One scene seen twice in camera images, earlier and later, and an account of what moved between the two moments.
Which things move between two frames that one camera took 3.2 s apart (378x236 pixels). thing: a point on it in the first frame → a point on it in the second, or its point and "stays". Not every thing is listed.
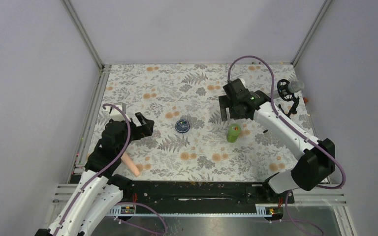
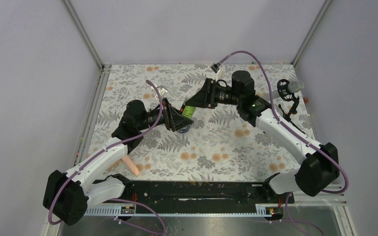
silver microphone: x=286 y=90 stays
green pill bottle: x=234 y=130 → x=187 y=111
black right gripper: x=225 y=103 → x=205 y=98
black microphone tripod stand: x=293 y=109 stays
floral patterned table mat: x=190 y=142 stays
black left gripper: x=145 y=129 → x=173 y=120
